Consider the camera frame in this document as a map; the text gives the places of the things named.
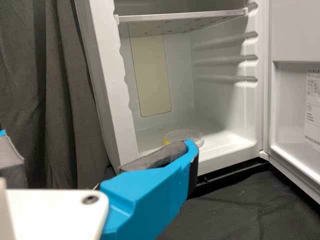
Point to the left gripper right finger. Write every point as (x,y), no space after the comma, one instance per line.
(150,195)

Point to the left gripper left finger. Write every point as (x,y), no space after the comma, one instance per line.
(10,155)

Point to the petri dish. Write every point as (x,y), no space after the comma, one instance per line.
(185,135)

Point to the white incubator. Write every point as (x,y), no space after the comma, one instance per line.
(212,87)

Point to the incubator door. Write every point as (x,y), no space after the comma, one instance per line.
(290,112)

